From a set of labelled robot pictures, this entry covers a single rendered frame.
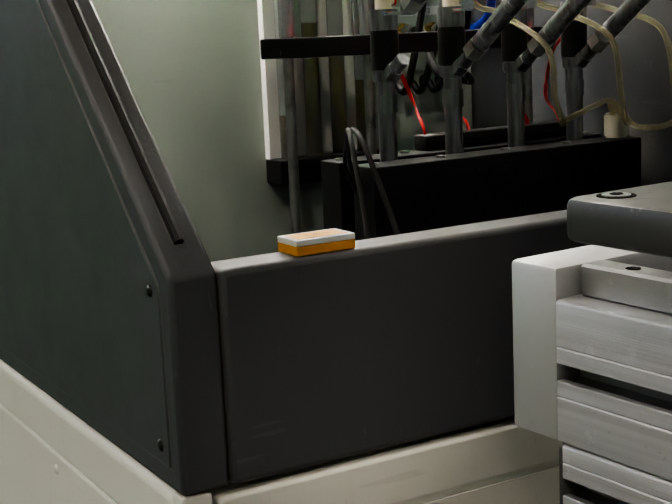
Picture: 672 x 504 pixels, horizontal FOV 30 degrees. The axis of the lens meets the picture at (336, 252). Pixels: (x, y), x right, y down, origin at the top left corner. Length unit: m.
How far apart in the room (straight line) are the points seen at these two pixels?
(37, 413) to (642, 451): 0.73
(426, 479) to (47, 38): 0.46
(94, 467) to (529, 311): 0.53
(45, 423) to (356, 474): 0.35
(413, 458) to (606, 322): 0.42
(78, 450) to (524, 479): 0.38
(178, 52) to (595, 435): 0.91
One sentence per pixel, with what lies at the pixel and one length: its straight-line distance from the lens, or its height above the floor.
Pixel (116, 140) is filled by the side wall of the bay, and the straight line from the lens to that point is 0.94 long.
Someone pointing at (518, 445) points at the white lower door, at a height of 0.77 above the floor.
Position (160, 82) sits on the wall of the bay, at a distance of 1.43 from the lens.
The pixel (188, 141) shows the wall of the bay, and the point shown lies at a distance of 1.45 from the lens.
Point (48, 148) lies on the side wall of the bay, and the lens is 1.07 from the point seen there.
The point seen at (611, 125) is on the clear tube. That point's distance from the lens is 1.38.
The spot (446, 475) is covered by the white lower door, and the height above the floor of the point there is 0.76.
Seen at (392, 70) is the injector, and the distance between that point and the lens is 1.22.
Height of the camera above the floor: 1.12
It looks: 11 degrees down
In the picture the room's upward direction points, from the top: 3 degrees counter-clockwise
